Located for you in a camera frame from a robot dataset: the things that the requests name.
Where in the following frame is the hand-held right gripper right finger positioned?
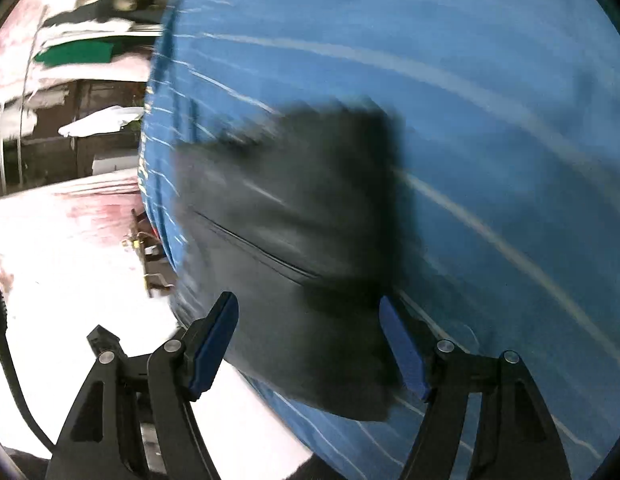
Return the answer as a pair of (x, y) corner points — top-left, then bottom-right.
(379, 296), (571, 480)

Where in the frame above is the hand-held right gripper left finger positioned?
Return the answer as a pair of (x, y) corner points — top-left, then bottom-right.
(45, 291), (240, 480)

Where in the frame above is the black leather jacket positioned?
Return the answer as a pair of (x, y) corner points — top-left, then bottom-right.
(172, 100), (427, 422)

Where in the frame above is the clothes rack with hanging clothes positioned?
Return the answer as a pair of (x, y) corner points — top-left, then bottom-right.
(0, 0), (167, 111)

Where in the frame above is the white embroidered cloth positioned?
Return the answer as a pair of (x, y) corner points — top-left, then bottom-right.
(57, 105), (144, 139)

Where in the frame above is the blue striped bed sheet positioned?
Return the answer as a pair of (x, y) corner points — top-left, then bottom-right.
(136, 0), (620, 480)

